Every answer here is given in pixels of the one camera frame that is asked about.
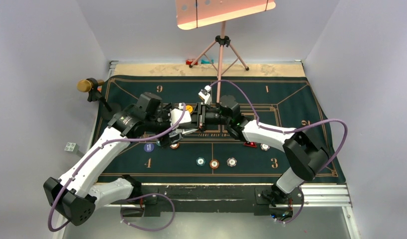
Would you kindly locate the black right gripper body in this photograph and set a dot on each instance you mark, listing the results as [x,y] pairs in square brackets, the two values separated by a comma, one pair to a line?
[205,117]

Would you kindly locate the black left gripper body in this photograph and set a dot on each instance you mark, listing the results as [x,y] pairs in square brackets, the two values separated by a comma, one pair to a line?
[162,122]

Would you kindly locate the green blue poker chip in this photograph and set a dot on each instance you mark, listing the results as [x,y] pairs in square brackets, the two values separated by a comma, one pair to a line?
[200,161]

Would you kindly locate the orange poker chip stack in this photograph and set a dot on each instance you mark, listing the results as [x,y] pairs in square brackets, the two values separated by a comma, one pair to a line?
[214,164]

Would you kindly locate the white blue chip stack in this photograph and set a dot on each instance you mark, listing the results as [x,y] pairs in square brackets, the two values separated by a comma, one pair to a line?
[231,162]

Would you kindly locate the blue playing card deck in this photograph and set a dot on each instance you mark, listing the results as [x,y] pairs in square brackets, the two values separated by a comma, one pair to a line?
[182,131]

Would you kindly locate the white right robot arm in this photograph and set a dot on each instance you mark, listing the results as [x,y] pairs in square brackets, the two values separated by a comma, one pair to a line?
[305,153]

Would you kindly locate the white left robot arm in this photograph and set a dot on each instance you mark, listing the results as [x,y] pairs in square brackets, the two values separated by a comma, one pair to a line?
[74,194]

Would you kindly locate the blue small blind button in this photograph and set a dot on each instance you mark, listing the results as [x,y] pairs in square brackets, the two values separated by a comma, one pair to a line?
[149,147]

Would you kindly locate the yellow big blind button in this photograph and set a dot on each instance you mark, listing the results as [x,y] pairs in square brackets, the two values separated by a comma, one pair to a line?
[189,108]

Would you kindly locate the red black triangle dealer marker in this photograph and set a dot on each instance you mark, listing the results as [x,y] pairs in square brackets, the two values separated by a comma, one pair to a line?
[250,144]

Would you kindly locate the teal clip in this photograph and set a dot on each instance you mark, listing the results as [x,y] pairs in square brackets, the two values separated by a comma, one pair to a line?
[210,61]

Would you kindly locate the dark green poker mat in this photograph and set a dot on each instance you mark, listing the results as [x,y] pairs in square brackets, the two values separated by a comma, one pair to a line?
[279,101]

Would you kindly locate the red clip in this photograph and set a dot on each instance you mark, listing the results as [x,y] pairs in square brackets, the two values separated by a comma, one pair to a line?
[191,61]

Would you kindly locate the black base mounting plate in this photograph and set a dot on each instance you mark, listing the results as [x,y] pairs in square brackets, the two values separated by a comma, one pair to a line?
[258,199]

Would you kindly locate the gold knob black clamp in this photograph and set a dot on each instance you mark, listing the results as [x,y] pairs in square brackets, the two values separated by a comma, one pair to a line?
[92,87]

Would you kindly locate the pink music stand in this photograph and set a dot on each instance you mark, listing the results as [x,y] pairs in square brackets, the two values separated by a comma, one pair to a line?
[193,14]

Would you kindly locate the small grey lego block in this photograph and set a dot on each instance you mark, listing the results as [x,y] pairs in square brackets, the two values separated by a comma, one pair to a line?
[71,147]

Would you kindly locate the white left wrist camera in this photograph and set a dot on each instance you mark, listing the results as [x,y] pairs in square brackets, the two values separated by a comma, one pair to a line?
[182,115]

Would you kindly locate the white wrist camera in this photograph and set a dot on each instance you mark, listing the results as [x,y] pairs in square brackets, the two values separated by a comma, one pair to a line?
[205,95]
[182,115]

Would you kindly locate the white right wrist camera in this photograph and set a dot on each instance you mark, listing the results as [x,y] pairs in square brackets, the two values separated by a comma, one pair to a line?
[205,95]

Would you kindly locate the aluminium frame rail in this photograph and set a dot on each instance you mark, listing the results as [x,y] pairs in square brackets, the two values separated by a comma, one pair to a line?
[315,195]

